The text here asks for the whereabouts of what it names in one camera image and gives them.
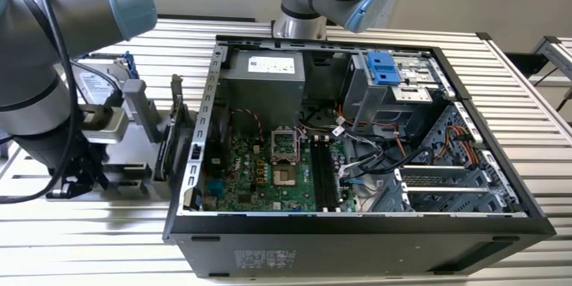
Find green motherboard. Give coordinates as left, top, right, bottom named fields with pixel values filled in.
left=203, top=131, right=359, bottom=213

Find hard disk in blue carrier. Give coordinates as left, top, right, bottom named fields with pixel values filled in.
left=73, top=50, right=140, bottom=113

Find thin wires with white tags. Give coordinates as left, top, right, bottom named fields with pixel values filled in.
left=297, top=117, right=359, bottom=143

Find thin orange wire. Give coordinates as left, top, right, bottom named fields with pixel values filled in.
left=392, top=124, right=408, bottom=159

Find grey parts rack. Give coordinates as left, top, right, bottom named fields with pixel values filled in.
left=47, top=80, right=200, bottom=202

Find metal socket cover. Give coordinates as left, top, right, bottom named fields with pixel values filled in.
left=269, top=126, right=300, bottom=165

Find metal slat side table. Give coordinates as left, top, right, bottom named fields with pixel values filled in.
left=528, top=35, right=572, bottom=86

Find red black twisted wire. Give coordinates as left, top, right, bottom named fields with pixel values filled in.
left=229, top=108, right=265, bottom=142

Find RAM slot with white clips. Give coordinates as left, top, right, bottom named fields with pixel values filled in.
left=313, top=135, right=329, bottom=213
left=323, top=135, right=343, bottom=213

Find blue drive latch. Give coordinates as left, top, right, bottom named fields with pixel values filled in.
left=364, top=50, right=400, bottom=86

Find graphics card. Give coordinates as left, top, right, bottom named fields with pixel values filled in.
left=151, top=74, right=187, bottom=182

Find metal drive cage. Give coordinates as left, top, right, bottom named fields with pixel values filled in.
left=343, top=50, right=453, bottom=133

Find black PC case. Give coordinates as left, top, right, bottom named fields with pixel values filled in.
left=161, top=33, right=557, bottom=279

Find grey power supply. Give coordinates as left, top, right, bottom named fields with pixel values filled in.
left=221, top=50, right=307, bottom=133

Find orange power wire bundle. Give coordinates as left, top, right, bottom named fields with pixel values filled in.
left=435, top=124, right=488, bottom=170

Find black box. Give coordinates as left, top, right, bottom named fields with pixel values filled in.
left=504, top=52, right=549, bottom=74

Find grey wire bundle white connector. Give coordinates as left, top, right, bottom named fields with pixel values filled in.
left=337, top=151, right=385, bottom=180

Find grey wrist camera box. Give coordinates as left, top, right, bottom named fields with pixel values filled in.
left=81, top=105, right=129, bottom=145

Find CPU socket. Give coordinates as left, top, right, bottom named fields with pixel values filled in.
left=271, top=163, right=300, bottom=189

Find metal disk bay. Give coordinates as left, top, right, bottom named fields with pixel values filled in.
left=369, top=163, right=523, bottom=215

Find thick black cable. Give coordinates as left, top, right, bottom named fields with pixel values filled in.
left=348, top=147, right=437, bottom=177

